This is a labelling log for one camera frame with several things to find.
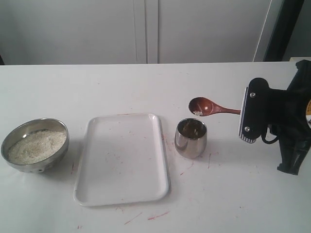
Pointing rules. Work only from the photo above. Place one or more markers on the wide steel rice bowl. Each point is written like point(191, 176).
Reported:
point(31, 127)

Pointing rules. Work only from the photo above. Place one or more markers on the white plastic tray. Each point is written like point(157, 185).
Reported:
point(122, 161)

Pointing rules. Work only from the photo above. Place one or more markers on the brown wooden spoon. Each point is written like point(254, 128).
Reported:
point(203, 107)

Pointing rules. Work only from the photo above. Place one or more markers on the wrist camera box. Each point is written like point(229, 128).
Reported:
point(253, 117)

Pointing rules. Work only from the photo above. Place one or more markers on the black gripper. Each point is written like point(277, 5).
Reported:
point(287, 114)

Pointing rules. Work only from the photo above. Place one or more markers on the shiny metal cup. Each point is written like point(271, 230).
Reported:
point(190, 138)

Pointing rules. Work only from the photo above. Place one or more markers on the dark door frame post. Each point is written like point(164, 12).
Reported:
point(291, 35)

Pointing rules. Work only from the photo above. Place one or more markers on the white granular powder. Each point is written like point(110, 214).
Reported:
point(36, 147)

